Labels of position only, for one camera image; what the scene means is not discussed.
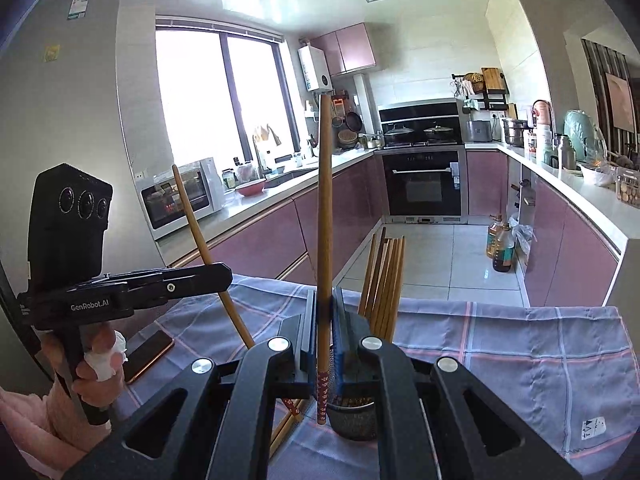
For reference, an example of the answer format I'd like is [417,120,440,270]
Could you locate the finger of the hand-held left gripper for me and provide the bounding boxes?
[127,261,233,307]
[102,266,201,286]

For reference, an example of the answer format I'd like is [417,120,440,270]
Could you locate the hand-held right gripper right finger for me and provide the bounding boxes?
[331,287,583,480]

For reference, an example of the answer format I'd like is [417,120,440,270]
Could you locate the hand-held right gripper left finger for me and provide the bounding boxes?
[82,287,321,480]

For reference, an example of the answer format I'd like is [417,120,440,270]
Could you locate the patterned wooden chopstick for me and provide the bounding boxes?
[171,164,303,421]
[316,91,335,426]
[270,412,298,456]

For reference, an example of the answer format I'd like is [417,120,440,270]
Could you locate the bunch of wooden chopsticks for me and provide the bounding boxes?
[357,227,407,341]

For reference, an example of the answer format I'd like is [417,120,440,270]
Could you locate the black mesh holder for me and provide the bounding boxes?
[325,394,379,442]

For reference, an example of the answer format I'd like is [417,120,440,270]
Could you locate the person's left hand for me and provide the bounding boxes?
[70,329,129,413]

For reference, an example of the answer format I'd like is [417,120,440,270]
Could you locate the smartphone with orange case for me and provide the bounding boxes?
[122,330,176,385]

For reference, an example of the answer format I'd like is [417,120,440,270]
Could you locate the pink base cabinets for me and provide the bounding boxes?
[167,152,383,286]
[467,150,621,308]

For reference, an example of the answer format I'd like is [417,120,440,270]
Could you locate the white tissue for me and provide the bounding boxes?
[84,332,128,382]

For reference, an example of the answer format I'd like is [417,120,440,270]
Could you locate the white toaster oven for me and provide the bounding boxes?
[141,157,226,241]

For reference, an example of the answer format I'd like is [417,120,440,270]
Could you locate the grey refrigerator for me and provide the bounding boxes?
[0,0,176,321]

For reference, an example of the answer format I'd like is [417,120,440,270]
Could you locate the blue checked tablecloth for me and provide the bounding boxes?
[112,274,640,480]

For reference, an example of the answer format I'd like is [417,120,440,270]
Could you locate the black built-in oven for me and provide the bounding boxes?
[381,149,468,218]

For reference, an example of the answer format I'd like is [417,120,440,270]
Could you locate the kitchen window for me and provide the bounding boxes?
[155,17,301,171]

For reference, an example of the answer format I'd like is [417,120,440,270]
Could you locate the dark oil bottle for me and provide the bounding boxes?
[492,222,516,273]

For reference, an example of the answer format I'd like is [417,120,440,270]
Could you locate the white plastic bag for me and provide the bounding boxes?
[510,217,533,261]

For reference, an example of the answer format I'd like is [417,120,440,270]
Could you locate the black range hood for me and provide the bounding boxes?
[377,100,461,147]

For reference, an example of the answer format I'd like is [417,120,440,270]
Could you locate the white water heater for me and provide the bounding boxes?
[298,45,333,93]

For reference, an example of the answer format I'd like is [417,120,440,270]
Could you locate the steel stock pot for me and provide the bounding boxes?
[501,117,528,148]

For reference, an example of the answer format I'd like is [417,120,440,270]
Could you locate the white kitchen countertop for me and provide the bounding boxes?
[155,142,640,261]

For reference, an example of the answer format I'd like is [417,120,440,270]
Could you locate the steel flask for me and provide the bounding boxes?
[556,135,576,171]

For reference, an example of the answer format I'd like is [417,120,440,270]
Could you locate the wooden cutting board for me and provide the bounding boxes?
[481,67,506,92]

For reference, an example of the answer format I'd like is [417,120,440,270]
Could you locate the pink thermos jug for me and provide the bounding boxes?
[531,100,553,141]

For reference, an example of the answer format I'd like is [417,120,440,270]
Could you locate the white bowl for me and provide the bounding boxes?
[580,162,616,187]

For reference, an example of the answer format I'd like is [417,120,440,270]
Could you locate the clear plastic food box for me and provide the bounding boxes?
[615,169,640,208]

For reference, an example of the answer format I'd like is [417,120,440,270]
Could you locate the pink painting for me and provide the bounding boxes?
[605,72,637,131]

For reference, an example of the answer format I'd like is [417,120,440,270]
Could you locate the dark striped partition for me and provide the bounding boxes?
[581,39,640,161]

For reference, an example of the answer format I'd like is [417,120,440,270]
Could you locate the black wall rack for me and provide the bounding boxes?
[451,67,511,113]

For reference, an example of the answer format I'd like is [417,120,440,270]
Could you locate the pink wall cabinet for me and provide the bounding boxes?
[310,22,377,77]

